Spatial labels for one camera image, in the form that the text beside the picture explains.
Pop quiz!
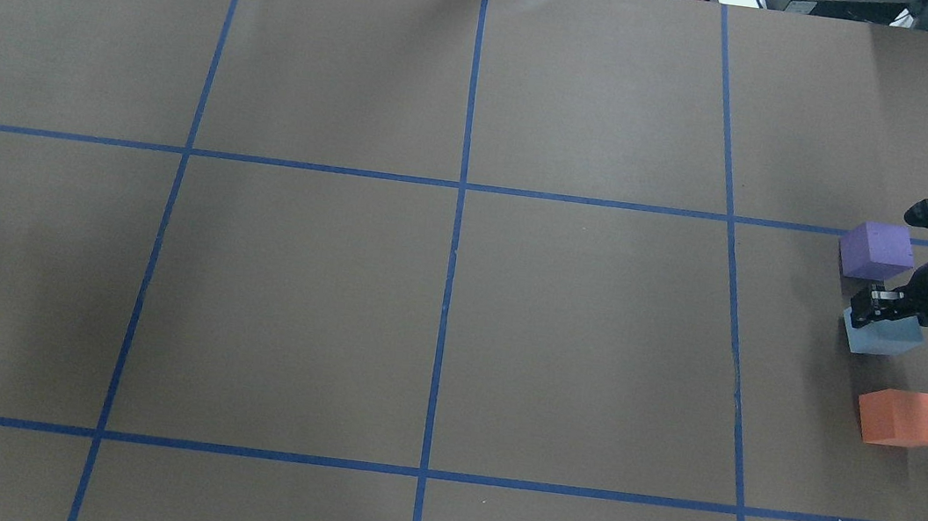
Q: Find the light blue foam block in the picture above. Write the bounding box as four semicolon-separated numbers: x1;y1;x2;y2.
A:
842;308;924;357

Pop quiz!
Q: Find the purple foam block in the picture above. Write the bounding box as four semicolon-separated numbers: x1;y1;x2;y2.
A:
838;221;915;281

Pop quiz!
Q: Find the orange foam block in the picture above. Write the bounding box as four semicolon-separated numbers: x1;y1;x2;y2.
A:
857;389;928;449

